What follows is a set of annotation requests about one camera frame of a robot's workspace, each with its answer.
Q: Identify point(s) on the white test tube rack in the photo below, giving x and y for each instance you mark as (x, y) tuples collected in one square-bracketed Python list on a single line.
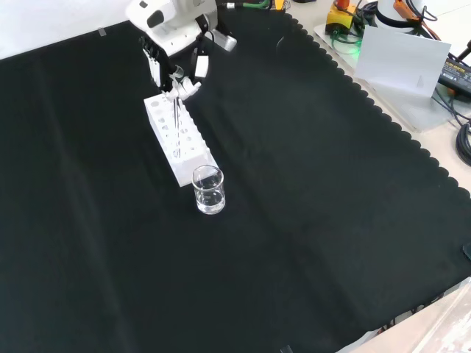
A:
[(187, 158)]

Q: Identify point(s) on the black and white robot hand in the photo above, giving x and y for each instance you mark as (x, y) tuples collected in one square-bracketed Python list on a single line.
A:
[(163, 73)]

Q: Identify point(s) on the black power adapter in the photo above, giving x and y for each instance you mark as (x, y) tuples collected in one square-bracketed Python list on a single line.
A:
[(456, 73)]

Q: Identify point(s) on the clear glass beaker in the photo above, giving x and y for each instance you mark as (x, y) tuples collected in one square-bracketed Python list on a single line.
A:
[(209, 191)]

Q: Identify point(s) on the hex key set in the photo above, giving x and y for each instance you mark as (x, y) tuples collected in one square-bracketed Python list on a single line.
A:
[(281, 4)]

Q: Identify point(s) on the grey base plate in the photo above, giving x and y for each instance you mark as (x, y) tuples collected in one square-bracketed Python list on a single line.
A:
[(416, 110)]

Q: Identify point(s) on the black bench cloth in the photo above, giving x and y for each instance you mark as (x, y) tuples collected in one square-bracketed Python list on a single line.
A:
[(257, 220)]

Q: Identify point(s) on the yellow stop button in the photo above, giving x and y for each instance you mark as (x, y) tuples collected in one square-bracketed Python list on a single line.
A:
[(340, 18)]

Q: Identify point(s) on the grey tape piece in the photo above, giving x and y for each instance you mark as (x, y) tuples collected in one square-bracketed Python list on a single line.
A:
[(103, 32)]

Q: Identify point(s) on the pale board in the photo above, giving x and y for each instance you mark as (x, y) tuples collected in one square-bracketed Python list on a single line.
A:
[(401, 59)]

